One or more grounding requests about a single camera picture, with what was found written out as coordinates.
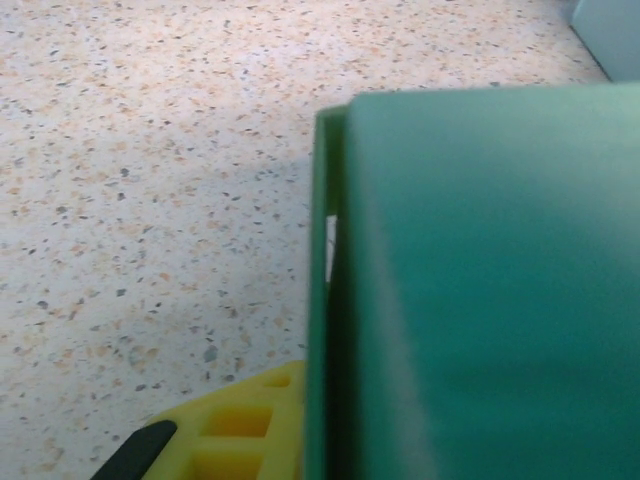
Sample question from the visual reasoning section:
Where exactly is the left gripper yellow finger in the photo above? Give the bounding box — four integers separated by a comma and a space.
87, 359, 307, 480

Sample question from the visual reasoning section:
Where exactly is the light green paper box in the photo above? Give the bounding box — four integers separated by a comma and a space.
304, 82, 640, 480

